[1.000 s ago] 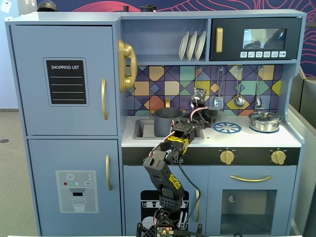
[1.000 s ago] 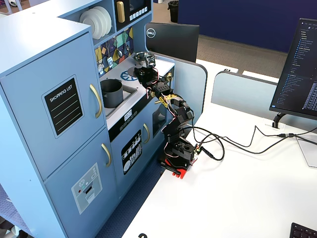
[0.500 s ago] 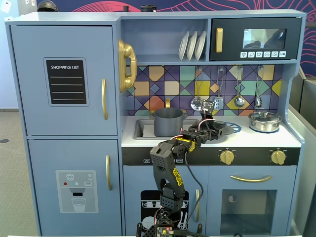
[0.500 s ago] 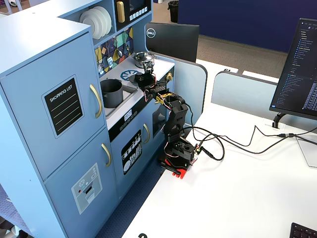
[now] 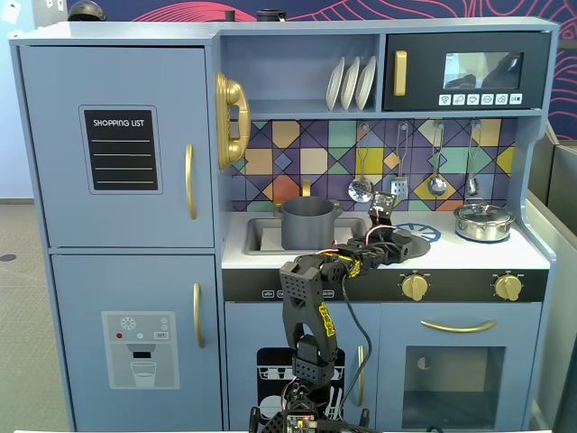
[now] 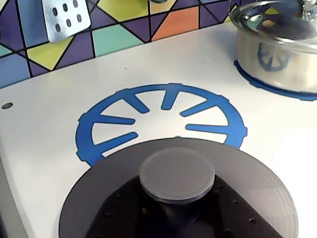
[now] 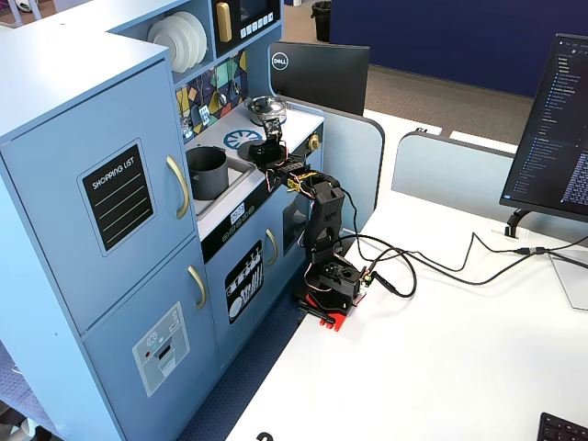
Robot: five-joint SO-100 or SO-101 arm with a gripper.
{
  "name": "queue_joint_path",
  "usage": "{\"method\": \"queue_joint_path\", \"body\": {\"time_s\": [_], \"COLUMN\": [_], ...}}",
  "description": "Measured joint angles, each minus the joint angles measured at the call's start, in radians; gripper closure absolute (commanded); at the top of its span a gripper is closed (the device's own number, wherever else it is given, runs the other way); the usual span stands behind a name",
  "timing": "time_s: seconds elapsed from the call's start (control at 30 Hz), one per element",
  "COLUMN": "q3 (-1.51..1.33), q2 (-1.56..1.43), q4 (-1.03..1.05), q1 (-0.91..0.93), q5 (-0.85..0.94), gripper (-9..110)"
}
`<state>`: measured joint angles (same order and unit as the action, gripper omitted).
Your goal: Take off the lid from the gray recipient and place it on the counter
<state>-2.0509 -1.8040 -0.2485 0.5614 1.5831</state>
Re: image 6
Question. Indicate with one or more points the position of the blue wooden toy kitchen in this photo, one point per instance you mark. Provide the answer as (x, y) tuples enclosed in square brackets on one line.
[(173, 69)]

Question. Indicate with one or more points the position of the blue burner print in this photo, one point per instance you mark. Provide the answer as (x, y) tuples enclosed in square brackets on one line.
[(84, 131), (250, 79)]

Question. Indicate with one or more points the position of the steel cooking pot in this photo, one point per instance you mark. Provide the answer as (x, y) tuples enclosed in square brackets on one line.
[(284, 74)]

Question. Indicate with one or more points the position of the metal slotted spatula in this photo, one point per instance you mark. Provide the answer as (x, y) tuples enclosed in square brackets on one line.
[(64, 27)]

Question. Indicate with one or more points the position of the gray pot lid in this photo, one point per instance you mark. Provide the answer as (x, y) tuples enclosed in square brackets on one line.
[(175, 173)]

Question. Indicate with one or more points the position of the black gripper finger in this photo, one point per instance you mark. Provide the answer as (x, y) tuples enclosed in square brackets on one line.
[(123, 218), (230, 218)]

